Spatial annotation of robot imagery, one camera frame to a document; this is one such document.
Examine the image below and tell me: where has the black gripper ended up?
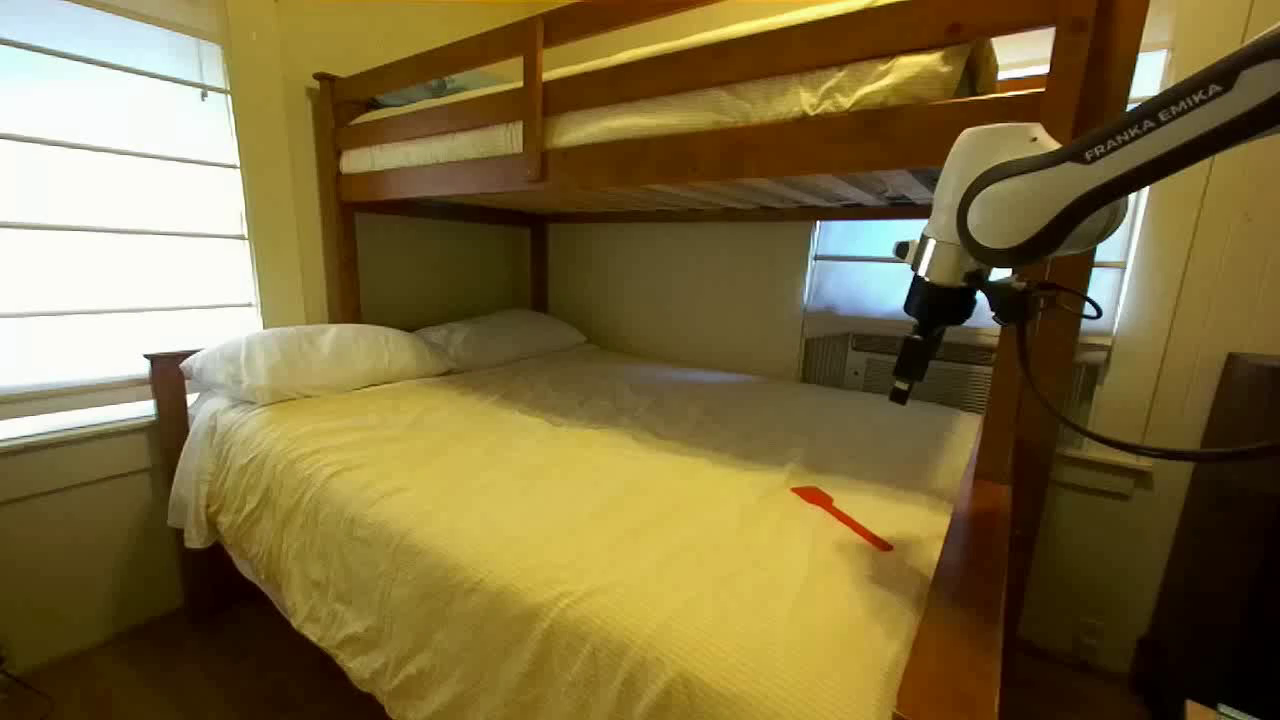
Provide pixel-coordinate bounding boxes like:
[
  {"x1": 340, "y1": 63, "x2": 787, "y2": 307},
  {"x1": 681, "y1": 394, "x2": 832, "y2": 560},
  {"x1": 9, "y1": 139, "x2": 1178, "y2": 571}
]
[{"x1": 883, "y1": 269, "x2": 986, "y2": 407}]

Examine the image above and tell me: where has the yellow bed blanket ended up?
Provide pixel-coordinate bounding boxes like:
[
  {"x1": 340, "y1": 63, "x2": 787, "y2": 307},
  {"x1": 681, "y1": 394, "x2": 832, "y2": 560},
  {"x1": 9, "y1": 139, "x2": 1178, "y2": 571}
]
[{"x1": 196, "y1": 340, "x2": 987, "y2": 720}]

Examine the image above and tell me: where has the small bright window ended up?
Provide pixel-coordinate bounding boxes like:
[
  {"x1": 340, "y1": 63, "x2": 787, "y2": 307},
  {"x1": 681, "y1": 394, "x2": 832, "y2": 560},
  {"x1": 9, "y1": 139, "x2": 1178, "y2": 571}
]
[{"x1": 802, "y1": 186, "x2": 1149, "y2": 332}]

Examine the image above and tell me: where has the orange plastic spatula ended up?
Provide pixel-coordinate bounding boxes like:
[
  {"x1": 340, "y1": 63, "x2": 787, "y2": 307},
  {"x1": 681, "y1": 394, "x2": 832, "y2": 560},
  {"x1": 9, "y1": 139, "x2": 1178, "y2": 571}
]
[{"x1": 787, "y1": 485, "x2": 902, "y2": 558}]

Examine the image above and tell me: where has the upper bunk mattress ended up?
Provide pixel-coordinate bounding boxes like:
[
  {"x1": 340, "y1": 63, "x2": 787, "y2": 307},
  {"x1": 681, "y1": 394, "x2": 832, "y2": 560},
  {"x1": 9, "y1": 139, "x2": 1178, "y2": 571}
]
[{"x1": 336, "y1": 36, "x2": 1004, "y2": 179}]

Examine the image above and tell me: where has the dark wooden cabinet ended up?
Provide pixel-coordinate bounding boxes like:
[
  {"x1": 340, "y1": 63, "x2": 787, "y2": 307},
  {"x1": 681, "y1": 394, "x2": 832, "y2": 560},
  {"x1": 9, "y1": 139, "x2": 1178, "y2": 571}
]
[{"x1": 1142, "y1": 347, "x2": 1280, "y2": 720}]

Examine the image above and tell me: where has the small white pillow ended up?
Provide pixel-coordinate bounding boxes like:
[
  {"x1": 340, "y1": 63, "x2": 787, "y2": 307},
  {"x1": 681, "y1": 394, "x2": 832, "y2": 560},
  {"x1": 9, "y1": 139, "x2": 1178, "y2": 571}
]
[{"x1": 412, "y1": 307, "x2": 591, "y2": 375}]

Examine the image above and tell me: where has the large white pillow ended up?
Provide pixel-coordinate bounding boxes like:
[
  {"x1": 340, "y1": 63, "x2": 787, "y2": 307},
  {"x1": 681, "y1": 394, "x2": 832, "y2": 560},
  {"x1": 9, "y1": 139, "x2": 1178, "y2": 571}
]
[{"x1": 179, "y1": 319, "x2": 456, "y2": 407}]

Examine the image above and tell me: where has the white bed sheet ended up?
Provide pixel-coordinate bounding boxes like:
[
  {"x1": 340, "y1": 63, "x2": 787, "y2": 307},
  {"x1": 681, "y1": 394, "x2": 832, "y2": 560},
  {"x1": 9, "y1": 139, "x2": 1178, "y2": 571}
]
[{"x1": 163, "y1": 389, "x2": 239, "y2": 558}]

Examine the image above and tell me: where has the white window blind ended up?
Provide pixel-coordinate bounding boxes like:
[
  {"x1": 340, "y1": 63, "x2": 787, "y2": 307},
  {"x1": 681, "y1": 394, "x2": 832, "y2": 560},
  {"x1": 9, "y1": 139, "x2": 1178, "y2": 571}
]
[{"x1": 0, "y1": 0, "x2": 263, "y2": 422}]

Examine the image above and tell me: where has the wall air conditioner unit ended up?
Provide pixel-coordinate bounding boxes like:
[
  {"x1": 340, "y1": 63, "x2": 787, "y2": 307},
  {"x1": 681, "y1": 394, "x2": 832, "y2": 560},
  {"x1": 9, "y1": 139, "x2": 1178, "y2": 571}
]
[{"x1": 802, "y1": 328, "x2": 1114, "y2": 422}]

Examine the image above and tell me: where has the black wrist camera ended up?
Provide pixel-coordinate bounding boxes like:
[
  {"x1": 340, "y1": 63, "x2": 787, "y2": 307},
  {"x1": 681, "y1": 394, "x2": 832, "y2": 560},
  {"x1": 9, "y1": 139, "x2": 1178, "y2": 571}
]
[{"x1": 980, "y1": 273, "x2": 1038, "y2": 332}]

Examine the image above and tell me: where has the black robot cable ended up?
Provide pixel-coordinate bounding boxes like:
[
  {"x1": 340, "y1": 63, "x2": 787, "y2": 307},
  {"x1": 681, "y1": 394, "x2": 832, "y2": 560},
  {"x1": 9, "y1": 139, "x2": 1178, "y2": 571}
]
[{"x1": 1007, "y1": 276, "x2": 1280, "y2": 469}]

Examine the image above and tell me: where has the wooden bunk bed frame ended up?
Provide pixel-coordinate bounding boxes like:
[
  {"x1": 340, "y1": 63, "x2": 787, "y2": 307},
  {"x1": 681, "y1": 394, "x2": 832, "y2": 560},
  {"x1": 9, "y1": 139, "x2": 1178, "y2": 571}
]
[{"x1": 145, "y1": 0, "x2": 1153, "y2": 720}]

